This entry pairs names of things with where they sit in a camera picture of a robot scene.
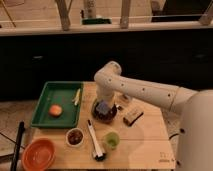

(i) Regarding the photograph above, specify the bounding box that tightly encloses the blue-grey sponge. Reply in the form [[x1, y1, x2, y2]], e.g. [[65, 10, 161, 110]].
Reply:
[[96, 101, 110, 115]]

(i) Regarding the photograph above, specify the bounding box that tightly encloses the dark purple bowl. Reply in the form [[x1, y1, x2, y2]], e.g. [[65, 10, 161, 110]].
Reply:
[[91, 100, 117, 124]]

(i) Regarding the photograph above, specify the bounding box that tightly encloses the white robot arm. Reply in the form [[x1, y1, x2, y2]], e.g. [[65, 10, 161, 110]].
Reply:
[[94, 61, 213, 171]]

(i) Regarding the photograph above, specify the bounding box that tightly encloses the small white bowl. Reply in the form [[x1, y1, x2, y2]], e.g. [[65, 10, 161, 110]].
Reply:
[[65, 128, 84, 148]]

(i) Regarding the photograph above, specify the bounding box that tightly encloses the orange bowl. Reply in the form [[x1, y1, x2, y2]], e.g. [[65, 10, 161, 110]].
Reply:
[[21, 138, 55, 171]]

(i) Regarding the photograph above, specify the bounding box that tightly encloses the pale yellow banana toy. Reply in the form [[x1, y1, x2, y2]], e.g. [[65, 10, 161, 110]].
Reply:
[[72, 88, 81, 106]]

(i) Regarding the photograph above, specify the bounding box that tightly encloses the brown wooden block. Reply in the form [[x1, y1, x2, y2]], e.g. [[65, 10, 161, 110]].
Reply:
[[123, 107, 143, 126]]

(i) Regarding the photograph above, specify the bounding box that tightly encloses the green plastic tray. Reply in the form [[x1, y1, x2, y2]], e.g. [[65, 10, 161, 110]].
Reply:
[[31, 81, 83, 129]]

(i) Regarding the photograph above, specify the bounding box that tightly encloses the small green cup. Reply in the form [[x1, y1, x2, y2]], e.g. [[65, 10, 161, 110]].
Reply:
[[103, 132, 120, 150]]

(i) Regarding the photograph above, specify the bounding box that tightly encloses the orange peach fruit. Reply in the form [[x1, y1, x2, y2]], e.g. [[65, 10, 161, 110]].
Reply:
[[48, 104, 63, 117]]

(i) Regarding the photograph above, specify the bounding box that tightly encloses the green object on ledge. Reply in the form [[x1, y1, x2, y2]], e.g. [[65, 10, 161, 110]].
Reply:
[[82, 18, 111, 25]]

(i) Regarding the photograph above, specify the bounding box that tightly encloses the white black dish brush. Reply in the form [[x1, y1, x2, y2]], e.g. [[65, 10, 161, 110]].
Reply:
[[87, 120, 106, 161]]

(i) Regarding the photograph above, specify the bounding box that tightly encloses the black pole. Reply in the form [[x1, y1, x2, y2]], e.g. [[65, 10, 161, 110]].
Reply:
[[10, 121, 25, 171]]

